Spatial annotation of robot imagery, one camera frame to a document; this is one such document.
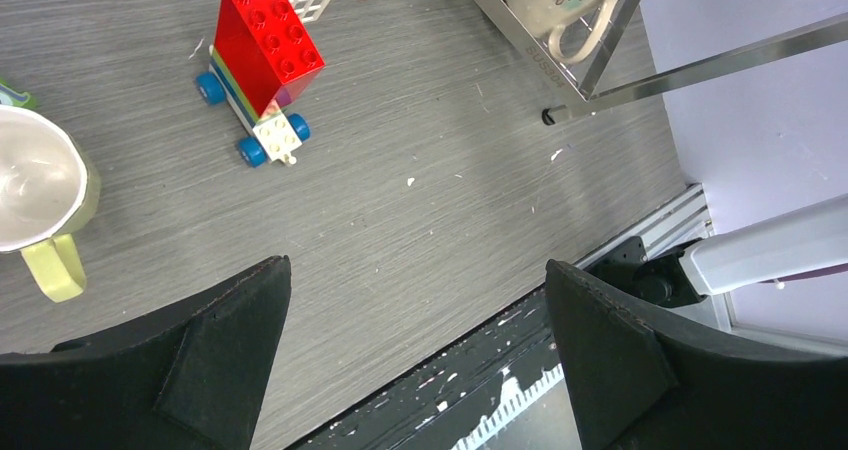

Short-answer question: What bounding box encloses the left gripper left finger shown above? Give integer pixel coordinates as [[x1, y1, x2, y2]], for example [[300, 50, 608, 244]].
[[1, 256, 291, 449]]

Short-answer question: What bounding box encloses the pale yellow mug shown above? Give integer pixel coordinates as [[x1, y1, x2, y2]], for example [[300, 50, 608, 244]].
[[1, 105, 101, 303]]

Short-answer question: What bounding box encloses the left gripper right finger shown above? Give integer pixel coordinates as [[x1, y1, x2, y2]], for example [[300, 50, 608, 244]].
[[545, 260, 847, 449]]

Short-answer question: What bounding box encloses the red duplo block tower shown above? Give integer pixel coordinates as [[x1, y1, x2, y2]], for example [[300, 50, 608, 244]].
[[213, 0, 325, 120]]

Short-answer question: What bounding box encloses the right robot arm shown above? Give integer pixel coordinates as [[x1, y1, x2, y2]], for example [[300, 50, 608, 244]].
[[587, 194, 847, 308]]

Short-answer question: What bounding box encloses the steel dish rack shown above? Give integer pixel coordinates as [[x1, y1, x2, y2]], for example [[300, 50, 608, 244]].
[[447, 0, 848, 128]]

